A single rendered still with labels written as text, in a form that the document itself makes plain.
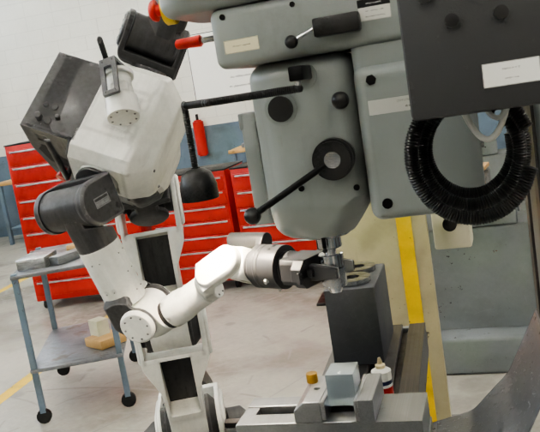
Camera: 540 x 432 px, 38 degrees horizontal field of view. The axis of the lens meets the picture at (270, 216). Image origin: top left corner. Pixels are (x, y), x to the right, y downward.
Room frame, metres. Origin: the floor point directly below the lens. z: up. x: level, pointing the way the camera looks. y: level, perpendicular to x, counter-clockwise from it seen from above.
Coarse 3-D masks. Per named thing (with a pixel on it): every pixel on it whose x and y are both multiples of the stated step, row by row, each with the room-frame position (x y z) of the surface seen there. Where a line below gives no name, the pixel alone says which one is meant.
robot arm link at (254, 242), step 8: (232, 232) 1.61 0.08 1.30; (240, 232) 1.60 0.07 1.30; (248, 232) 1.58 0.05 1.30; (256, 232) 1.57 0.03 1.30; (264, 232) 1.56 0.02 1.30; (232, 240) 1.59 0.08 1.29; (240, 240) 1.58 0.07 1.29; (248, 240) 1.57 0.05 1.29; (256, 240) 1.55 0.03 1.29; (264, 240) 1.55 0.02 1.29; (272, 240) 1.57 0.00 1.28; (240, 248) 1.55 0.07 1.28; (248, 248) 1.55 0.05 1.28; (256, 248) 1.52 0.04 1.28; (248, 256) 1.52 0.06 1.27; (256, 256) 1.50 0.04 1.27; (248, 264) 1.51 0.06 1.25; (240, 272) 1.53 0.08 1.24; (248, 272) 1.51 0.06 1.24; (240, 280) 1.56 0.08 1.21; (248, 280) 1.54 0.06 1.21; (256, 280) 1.50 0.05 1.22
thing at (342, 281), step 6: (342, 258) 1.42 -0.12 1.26; (324, 264) 1.41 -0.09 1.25; (330, 264) 1.41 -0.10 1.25; (336, 264) 1.41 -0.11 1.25; (342, 264) 1.42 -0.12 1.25; (342, 270) 1.41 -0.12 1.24; (342, 276) 1.41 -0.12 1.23; (324, 282) 1.42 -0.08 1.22; (330, 282) 1.41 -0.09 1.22; (336, 282) 1.41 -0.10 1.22; (342, 282) 1.41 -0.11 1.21; (330, 288) 1.41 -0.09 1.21; (336, 288) 1.41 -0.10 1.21
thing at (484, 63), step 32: (416, 0) 1.02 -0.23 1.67; (448, 0) 1.01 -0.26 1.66; (480, 0) 1.00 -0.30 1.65; (512, 0) 0.99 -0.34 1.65; (416, 32) 1.02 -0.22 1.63; (448, 32) 1.01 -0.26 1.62; (480, 32) 1.00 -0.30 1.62; (512, 32) 0.99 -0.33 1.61; (416, 64) 1.02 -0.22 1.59; (448, 64) 1.01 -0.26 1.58; (480, 64) 1.00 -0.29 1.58; (512, 64) 0.99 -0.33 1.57; (416, 96) 1.02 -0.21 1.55; (448, 96) 1.01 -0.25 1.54; (480, 96) 1.00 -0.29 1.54; (512, 96) 0.99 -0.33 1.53
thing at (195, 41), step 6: (192, 36) 1.58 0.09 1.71; (198, 36) 1.57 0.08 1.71; (210, 36) 1.57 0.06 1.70; (180, 42) 1.58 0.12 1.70; (186, 42) 1.58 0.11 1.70; (192, 42) 1.57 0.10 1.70; (198, 42) 1.57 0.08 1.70; (204, 42) 1.58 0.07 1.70; (180, 48) 1.59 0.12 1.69; (186, 48) 1.59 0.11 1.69
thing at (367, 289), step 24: (360, 264) 1.92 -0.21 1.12; (360, 288) 1.75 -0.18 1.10; (384, 288) 1.89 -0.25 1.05; (336, 312) 1.76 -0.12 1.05; (360, 312) 1.75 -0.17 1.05; (384, 312) 1.84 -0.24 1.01; (336, 336) 1.77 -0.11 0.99; (360, 336) 1.75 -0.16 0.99; (384, 336) 1.78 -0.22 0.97; (336, 360) 1.77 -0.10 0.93; (360, 360) 1.75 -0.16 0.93; (384, 360) 1.74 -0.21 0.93
